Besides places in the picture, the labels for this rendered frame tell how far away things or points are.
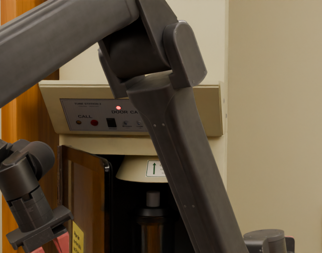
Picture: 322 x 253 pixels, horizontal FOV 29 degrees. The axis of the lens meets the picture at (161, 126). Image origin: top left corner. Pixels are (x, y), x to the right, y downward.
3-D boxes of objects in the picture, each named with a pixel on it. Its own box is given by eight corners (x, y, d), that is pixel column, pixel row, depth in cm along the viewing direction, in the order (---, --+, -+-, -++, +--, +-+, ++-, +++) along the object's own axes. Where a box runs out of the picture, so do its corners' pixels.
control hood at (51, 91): (57, 132, 122) (57, 81, 122) (224, 135, 117) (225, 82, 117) (36, 136, 111) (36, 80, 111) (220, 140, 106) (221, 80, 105)
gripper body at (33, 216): (10, 244, 101) (-11, 204, 100) (66, 214, 104) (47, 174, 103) (16, 254, 95) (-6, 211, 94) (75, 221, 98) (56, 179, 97)
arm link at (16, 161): (-18, 170, 95) (13, 159, 94) (2, 155, 102) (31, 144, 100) (2, 211, 97) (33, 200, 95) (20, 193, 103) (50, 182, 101)
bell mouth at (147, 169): (125, 170, 140) (126, 145, 140) (205, 172, 137) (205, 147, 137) (106, 181, 123) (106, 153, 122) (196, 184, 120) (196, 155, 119)
